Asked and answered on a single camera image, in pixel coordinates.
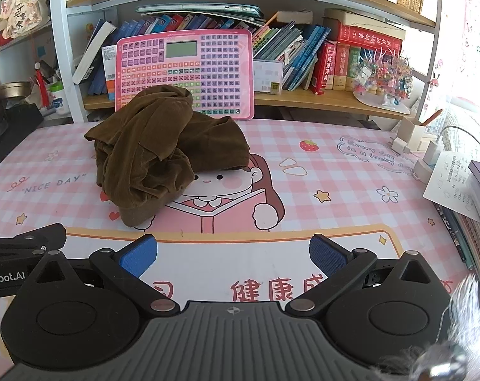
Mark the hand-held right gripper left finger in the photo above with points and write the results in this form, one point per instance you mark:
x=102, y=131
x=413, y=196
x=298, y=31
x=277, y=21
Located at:
x=138, y=252

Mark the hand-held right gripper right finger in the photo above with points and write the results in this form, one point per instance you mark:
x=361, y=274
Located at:
x=327, y=254

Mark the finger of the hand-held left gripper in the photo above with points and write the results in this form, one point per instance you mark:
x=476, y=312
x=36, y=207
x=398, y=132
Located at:
x=33, y=238

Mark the pink checkered cartoon desk mat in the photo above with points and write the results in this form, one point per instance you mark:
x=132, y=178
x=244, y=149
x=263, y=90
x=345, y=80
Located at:
x=343, y=214

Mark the black cloth bag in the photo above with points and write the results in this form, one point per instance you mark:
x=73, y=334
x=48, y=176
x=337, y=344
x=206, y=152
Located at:
x=13, y=127

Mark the round gold tin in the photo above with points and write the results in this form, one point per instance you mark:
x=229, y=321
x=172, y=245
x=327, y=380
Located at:
x=13, y=90

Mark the small white plug charger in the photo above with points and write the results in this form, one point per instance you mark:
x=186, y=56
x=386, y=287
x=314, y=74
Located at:
x=400, y=145

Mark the white bottle green cap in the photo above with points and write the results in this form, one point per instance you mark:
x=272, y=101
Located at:
x=60, y=99

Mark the white printed paper sheet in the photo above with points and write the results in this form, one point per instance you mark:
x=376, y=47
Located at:
x=450, y=186

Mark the grey furry sleeve cuff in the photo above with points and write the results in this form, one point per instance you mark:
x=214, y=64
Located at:
x=474, y=325

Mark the red thick dictionary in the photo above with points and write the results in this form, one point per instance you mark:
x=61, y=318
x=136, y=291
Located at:
x=323, y=69

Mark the colourful flower ornament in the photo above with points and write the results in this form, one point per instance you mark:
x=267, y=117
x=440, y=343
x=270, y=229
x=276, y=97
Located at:
x=382, y=77

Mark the white labelled card box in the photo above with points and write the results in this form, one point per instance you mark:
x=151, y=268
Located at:
x=267, y=76

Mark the white leaning book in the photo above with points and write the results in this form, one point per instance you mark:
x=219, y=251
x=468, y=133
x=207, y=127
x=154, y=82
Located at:
x=93, y=51

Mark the row of light blue books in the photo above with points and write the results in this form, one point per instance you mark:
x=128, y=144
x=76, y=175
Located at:
x=295, y=55

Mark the pink learning tablet toy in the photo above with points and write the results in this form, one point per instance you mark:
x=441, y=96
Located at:
x=220, y=67

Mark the pink paper craft figure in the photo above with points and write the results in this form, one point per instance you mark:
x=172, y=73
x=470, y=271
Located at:
x=21, y=8

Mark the row of dark blue books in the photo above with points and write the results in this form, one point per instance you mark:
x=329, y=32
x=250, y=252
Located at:
x=176, y=24

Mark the beige thick book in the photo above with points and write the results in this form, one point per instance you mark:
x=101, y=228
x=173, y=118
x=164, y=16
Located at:
x=362, y=20

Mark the teal flat folder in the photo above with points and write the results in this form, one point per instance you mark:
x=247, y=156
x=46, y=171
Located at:
x=200, y=9

